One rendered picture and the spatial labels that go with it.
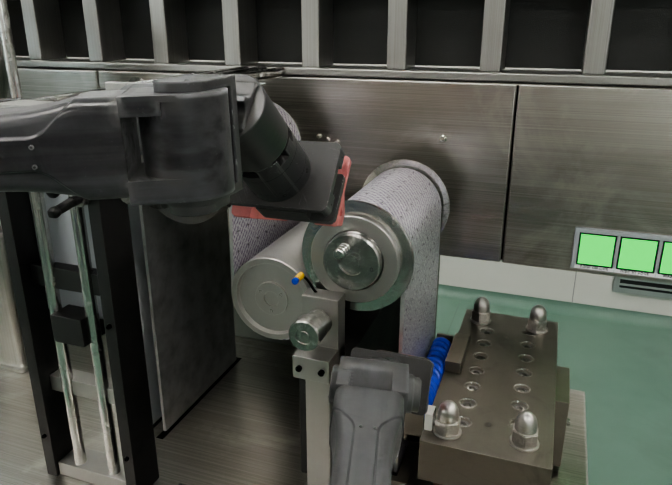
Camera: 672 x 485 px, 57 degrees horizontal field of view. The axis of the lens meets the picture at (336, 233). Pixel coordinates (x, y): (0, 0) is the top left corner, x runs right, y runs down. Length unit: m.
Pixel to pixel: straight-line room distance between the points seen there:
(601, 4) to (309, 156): 0.60
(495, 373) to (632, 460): 1.71
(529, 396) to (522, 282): 2.70
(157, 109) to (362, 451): 0.30
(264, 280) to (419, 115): 0.40
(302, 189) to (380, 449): 0.22
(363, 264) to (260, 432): 0.41
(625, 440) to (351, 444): 2.27
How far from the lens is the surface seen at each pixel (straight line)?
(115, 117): 0.39
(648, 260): 1.08
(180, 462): 1.02
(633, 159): 1.04
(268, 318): 0.86
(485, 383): 0.95
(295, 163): 0.50
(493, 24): 1.02
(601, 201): 1.05
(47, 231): 0.86
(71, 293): 0.90
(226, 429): 1.07
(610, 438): 2.73
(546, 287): 3.62
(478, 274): 3.63
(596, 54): 1.02
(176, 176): 0.39
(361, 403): 0.55
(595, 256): 1.07
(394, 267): 0.75
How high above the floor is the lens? 1.53
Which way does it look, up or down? 19 degrees down
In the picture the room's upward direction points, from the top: straight up
